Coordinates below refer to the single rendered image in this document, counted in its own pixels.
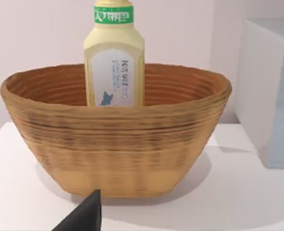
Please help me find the light blue rack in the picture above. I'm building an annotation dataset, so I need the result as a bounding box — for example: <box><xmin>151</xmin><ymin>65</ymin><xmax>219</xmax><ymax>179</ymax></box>
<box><xmin>233</xmin><ymin>18</ymin><xmax>284</xmax><ymax>169</ymax></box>

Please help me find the pale yellow bottle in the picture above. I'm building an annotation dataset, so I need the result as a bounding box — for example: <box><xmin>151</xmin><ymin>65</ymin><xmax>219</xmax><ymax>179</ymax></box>
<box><xmin>83</xmin><ymin>0</ymin><xmax>146</xmax><ymax>108</ymax></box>

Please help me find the woven wooden basket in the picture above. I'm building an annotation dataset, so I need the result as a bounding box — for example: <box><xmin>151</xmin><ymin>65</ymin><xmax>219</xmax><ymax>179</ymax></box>
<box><xmin>0</xmin><ymin>63</ymin><xmax>233</xmax><ymax>199</ymax></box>

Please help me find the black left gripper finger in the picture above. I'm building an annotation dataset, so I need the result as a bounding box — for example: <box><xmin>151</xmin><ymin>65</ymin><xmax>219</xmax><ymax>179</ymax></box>
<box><xmin>50</xmin><ymin>189</ymin><xmax>102</xmax><ymax>231</ymax></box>

